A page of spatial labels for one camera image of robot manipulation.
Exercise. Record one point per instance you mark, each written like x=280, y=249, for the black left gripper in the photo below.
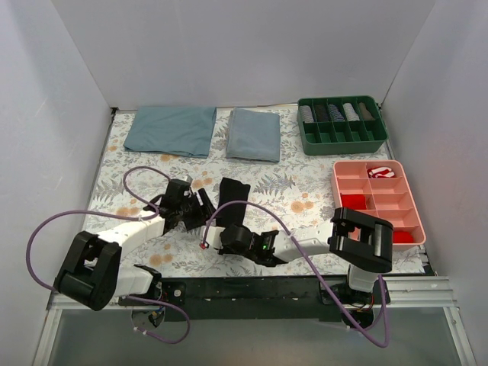
x=194, y=213

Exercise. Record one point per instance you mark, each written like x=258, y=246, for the black underwear beige waistband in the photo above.
x=232, y=190

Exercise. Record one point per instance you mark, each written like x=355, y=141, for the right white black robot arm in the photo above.
x=364, y=241

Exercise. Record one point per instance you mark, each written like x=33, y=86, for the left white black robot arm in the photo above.
x=91, y=273

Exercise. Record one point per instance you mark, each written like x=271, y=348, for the floral patterned table mat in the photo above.
x=296, y=192

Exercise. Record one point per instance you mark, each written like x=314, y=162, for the teal folded cloth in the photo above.
x=179, y=131

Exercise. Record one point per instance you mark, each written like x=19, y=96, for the grey blue folded cloth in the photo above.
x=254, y=135

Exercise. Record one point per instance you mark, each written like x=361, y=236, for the green divided organizer box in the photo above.
x=340, y=138

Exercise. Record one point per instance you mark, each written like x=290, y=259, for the pink divided organizer box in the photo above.
x=390, y=199

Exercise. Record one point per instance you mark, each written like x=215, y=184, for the red white striped rolled garment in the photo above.
x=381, y=172

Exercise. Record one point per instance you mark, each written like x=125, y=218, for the white striped rolled sock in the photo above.
x=306, y=114

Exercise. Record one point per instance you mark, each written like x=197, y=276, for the black rolled sock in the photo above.
x=321, y=113

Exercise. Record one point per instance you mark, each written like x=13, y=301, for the blue striped rolled sock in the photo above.
x=335, y=113

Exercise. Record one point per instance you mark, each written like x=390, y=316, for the grey white rolled sock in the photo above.
x=350, y=112

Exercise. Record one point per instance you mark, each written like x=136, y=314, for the brown rolled sock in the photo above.
x=365, y=113

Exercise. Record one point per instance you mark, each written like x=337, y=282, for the aluminium frame rail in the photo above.
x=409, y=291

